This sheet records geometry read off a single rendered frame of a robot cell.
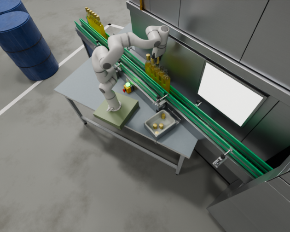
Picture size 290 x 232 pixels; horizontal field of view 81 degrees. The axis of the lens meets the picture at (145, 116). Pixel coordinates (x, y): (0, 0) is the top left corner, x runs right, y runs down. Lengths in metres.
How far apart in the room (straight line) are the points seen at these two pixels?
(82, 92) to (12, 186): 1.46
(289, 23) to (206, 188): 1.69
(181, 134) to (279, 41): 0.90
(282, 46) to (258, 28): 0.13
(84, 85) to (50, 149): 1.08
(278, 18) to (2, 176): 2.97
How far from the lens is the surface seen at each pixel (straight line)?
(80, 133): 2.57
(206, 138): 1.38
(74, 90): 2.00
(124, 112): 1.55
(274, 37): 1.01
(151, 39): 1.15
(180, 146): 1.44
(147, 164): 2.17
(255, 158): 1.35
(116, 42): 1.11
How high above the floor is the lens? 2.06
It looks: 56 degrees down
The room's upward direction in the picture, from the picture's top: 7 degrees counter-clockwise
